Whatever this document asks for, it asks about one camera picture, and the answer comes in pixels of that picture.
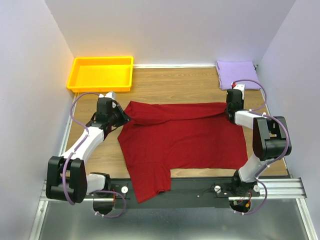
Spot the red t shirt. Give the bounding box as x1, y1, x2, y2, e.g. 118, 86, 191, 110
118, 101, 248, 203

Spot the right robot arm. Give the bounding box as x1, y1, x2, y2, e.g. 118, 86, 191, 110
225, 84, 292, 196

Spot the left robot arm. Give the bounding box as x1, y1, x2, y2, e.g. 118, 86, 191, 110
45, 92, 131, 205

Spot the folded lavender t shirt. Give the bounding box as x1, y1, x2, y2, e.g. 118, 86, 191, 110
216, 61, 261, 90

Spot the yellow plastic bin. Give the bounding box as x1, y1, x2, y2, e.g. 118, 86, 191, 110
66, 56, 134, 93

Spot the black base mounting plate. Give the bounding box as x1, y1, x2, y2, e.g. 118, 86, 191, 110
87, 177, 260, 213

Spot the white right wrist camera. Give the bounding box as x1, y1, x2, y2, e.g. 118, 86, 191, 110
232, 83, 245, 92

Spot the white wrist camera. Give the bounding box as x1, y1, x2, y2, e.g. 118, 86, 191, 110
98, 91, 116, 100
232, 83, 245, 92

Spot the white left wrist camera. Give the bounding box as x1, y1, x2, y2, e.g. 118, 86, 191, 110
98, 91, 116, 100

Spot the aluminium frame rail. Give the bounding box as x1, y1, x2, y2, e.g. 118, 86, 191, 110
35, 89, 309, 240

